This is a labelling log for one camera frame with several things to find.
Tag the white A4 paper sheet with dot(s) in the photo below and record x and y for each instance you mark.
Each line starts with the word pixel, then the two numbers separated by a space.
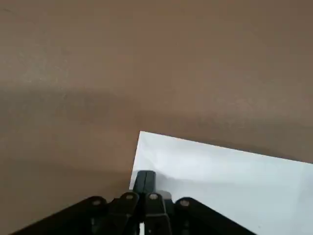
pixel 232 178

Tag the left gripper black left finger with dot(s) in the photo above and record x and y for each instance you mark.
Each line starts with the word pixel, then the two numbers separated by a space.
pixel 73 218

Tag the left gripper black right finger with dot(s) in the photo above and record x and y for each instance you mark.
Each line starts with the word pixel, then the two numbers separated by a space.
pixel 195 215

